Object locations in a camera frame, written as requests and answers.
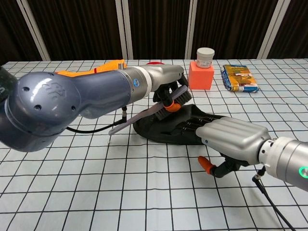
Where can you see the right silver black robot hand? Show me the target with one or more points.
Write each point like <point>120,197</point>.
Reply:
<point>233,137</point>

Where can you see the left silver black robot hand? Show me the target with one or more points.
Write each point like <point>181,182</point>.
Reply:
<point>166,74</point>

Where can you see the grey tool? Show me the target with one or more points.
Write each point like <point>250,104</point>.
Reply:
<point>144,114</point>

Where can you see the black slipper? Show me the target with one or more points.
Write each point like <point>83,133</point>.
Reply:
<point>163,130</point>

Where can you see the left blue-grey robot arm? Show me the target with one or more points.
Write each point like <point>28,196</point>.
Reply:
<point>72,101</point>

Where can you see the red round disc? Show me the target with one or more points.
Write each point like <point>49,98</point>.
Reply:
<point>155,63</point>

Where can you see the white jar with grey lid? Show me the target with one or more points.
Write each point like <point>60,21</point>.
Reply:
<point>205,59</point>

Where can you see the blue orange snack packet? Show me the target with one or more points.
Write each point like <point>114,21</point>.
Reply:
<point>240,79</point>

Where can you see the yellow rubber chicken toy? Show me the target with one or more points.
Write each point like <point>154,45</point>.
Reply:
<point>108,67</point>

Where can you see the white checked tablecloth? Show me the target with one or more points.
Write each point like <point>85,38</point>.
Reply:
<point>120,187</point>

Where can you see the white screen frame post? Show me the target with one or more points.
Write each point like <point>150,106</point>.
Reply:
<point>193,24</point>
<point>272,29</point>
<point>34,31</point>
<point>125,29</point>

